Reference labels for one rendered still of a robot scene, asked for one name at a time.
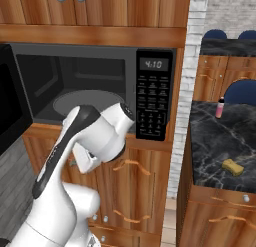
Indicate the round silver drawer knob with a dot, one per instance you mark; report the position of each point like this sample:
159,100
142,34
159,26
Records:
246,198

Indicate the wooden cupboard run, black top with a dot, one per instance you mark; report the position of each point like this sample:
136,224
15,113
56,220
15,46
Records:
226,67

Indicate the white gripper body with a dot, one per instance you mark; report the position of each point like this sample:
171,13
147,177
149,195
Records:
84,158

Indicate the black microwave oven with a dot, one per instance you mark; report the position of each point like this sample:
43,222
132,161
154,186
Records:
100,74

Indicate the black microwave door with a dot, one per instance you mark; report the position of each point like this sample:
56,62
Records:
10,101

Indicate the wooden upper cupboard door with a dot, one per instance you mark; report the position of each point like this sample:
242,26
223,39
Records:
93,11
23,9
133,12
59,11

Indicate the pink bottle with dark cap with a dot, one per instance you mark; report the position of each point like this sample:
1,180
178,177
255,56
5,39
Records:
220,108

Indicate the wooden island drawer front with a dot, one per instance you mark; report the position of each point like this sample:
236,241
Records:
213,194

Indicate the blue chair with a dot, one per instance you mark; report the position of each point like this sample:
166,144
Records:
248,35
215,34
241,92

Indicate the wooden island cupboard door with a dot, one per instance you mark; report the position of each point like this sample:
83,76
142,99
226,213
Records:
206,231

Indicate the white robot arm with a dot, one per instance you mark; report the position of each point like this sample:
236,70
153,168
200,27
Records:
53,204

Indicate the yellow sponge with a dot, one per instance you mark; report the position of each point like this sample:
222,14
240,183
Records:
232,167

